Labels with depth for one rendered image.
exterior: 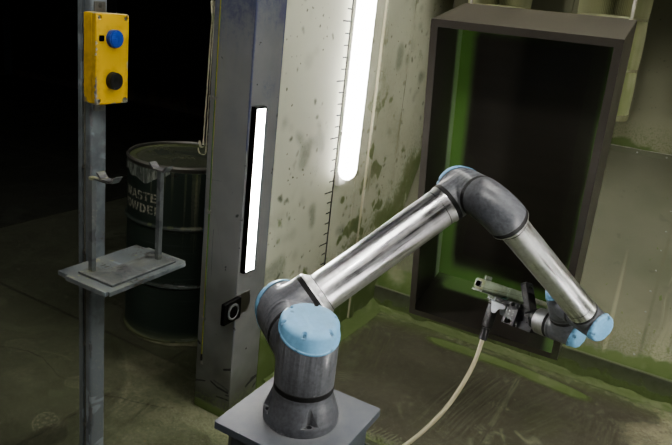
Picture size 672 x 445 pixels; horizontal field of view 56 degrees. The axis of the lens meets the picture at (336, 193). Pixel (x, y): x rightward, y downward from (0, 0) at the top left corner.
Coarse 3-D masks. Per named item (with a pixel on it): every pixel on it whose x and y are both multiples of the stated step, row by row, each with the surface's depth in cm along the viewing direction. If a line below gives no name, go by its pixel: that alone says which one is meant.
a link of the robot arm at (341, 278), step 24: (456, 168) 180; (432, 192) 176; (456, 192) 173; (408, 216) 173; (432, 216) 172; (456, 216) 174; (360, 240) 174; (384, 240) 170; (408, 240) 171; (336, 264) 170; (360, 264) 169; (384, 264) 170; (264, 288) 174; (288, 288) 168; (312, 288) 166; (336, 288) 168; (360, 288) 171; (264, 312) 166
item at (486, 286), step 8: (480, 280) 227; (488, 280) 229; (472, 288) 228; (480, 288) 226; (488, 288) 227; (496, 288) 229; (504, 288) 232; (496, 296) 231; (504, 296) 234; (512, 296) 236; (520, 296) 239; (488, 304) 234; (536, 304) 248; (544, 304) 251; (488, 312) 233; (496, 312) 233; (488, 320) 232; (488, 328) 232; (480, 336) 232
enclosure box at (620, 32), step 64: (448, 64) 237; (512, 64) 239; (576, 64) 228; (448, 128) 255; (512, 128) 248; (576, 128) 237; (512, 192) 259; (576, 192) 246; (448, 256) 286; (512, 256) 270; (576, 256) 219; (448, 320) 256
